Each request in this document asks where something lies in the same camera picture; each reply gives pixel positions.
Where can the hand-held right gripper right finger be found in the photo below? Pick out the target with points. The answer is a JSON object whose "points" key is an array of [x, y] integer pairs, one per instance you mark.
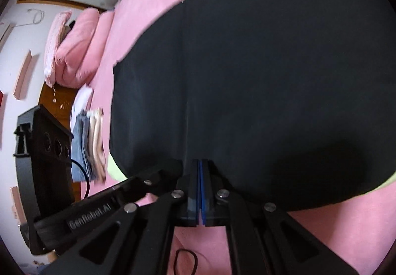
{"points": [[208, 197]]}

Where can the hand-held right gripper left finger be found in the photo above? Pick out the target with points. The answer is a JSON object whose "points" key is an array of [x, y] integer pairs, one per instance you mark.
{"points": [[191, 191]]}

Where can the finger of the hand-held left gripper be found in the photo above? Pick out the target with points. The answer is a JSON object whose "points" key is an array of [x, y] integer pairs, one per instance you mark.
{"points": [[139, 185]]}

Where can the green and black jacket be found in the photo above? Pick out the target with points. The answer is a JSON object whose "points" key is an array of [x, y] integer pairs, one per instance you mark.
{"points": [[263, 77]]}

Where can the folded blue jeans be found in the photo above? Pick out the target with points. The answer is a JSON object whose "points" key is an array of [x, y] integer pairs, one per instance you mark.
{"points": [[79, 145]]}

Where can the folded beige garment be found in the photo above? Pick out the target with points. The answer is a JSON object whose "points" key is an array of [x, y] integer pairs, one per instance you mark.
{"points": [[97, 145]]}

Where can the wooden headboard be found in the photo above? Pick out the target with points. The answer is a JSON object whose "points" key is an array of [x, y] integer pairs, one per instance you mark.
{"points": [[58, 98]]}

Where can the white printed pillow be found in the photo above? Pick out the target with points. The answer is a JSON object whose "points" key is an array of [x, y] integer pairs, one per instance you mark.
{"points": [[82, 98]]}

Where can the folded pink quilt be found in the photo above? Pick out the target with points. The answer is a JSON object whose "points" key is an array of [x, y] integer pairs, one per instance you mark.
{"points": [[80, 52]]}

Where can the pink pillow with lace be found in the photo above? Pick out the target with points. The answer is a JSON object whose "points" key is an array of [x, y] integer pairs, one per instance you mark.
{"points": [[52, 43]]}

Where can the white air conditioner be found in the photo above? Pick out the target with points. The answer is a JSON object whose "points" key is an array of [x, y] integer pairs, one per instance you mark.
{"points": [[7, 33]]}

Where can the pink bed blanket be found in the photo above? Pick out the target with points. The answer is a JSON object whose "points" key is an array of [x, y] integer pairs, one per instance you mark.
{"points": [[130, 15]]}

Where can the wooden wall shelf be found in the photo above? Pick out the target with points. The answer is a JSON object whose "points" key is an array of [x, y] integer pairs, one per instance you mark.
{"points": [[14, 202], [23, 74]]}

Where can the red wall shelf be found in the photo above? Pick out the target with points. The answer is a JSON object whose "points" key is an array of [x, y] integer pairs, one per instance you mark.
{"points": [[2, 103]]}

